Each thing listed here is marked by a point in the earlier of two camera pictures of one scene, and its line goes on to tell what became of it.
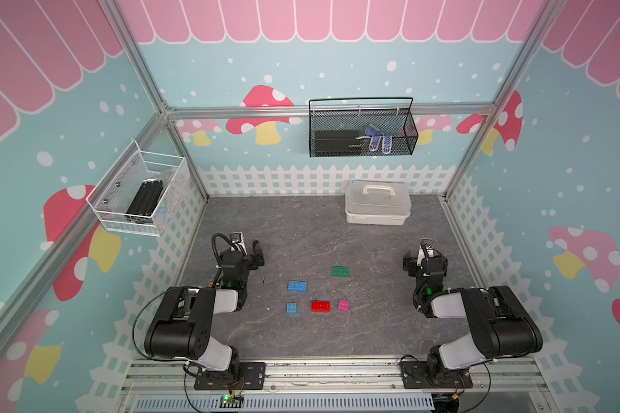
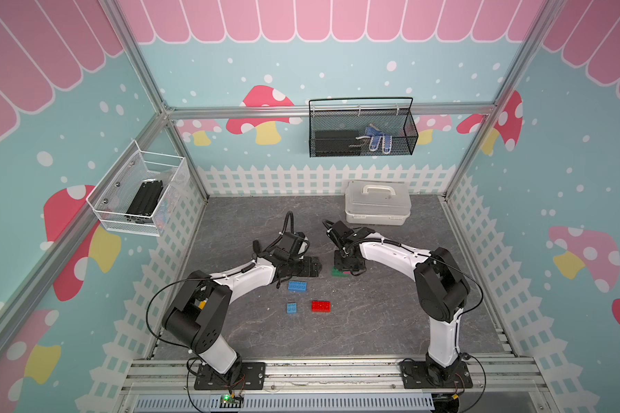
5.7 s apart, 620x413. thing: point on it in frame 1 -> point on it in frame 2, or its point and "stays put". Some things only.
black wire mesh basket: x=362 y=126 stays put
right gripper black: x=413 y=262 -> x=356 y=268
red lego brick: x=320 y=306 stays put
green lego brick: x=337 y=271 stays put
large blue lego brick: x=297 y=286 stays put
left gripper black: x=254 y=262 -> x=314 y=270
